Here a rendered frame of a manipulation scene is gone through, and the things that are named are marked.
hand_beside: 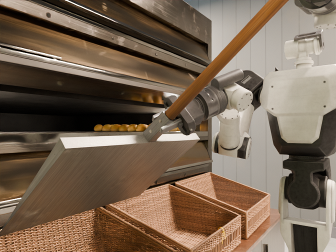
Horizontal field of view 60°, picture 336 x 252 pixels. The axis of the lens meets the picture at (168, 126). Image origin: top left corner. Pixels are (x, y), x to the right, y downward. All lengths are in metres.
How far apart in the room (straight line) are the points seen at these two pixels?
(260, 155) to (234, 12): 1.95
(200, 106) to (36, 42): 0.73
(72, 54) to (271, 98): 0.83
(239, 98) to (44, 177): 0.53
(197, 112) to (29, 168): 0.72
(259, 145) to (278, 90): 2.86
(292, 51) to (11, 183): 1.10
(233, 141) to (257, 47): 3.14
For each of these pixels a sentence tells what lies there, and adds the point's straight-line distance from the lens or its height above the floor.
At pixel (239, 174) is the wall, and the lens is 4.06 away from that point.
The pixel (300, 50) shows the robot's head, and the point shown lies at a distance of 1.15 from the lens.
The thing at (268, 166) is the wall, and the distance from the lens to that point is 3.90.
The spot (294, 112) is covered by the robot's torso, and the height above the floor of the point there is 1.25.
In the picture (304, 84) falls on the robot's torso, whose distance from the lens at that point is 1.06.
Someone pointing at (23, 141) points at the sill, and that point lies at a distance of 1.20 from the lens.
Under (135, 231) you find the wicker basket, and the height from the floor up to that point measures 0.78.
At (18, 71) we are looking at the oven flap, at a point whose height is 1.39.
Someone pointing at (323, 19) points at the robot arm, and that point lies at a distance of 0.88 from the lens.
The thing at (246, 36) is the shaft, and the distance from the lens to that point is 0.68.
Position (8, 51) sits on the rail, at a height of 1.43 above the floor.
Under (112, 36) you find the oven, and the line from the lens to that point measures 1.55.
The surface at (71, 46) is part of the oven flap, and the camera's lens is 1.38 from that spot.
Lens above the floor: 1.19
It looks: 1 degrees up
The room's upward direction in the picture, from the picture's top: straight up
